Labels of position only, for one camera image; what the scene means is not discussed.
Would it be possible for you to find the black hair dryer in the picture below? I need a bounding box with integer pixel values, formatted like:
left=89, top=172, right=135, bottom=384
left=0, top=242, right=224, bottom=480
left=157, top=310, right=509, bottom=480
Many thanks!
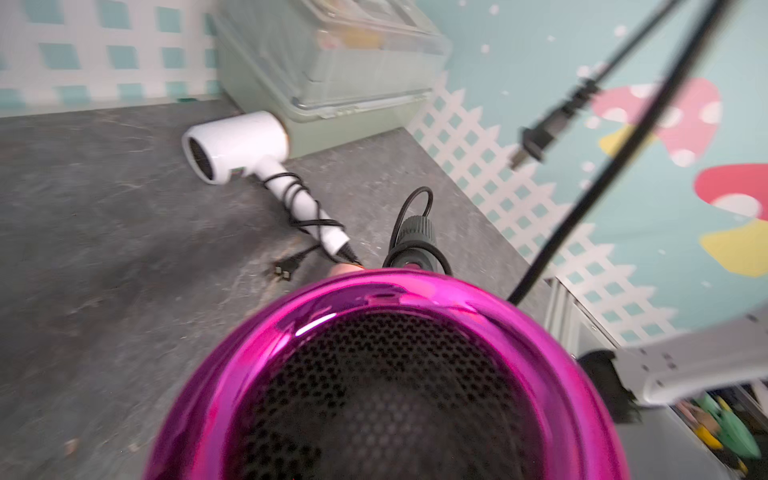
left=142, top=215, right=631, bottom=480

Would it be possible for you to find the white hair dryer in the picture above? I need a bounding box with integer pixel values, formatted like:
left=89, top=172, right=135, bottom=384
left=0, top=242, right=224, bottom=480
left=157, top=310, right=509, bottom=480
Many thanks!
left=181, top=111, right=357, bottom=262

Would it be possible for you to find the pink hair dryer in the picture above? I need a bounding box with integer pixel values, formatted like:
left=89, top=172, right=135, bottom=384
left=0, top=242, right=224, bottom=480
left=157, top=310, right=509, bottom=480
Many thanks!
left=327, top=263, right=364, bottom=278

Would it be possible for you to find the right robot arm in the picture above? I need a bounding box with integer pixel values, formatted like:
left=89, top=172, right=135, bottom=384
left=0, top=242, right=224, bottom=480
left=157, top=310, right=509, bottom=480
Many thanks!
left=578, top=304, right=767, bottom=424

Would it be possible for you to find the green clear storage box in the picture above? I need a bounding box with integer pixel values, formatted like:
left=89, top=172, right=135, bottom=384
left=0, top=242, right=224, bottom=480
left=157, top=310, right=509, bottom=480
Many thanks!
left=212, top=0, right=452, bottom=158

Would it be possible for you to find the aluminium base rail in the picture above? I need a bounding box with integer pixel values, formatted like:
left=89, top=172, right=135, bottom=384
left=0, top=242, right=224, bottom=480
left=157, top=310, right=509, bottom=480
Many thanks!
left=543, top=280, right=767, bottom=479

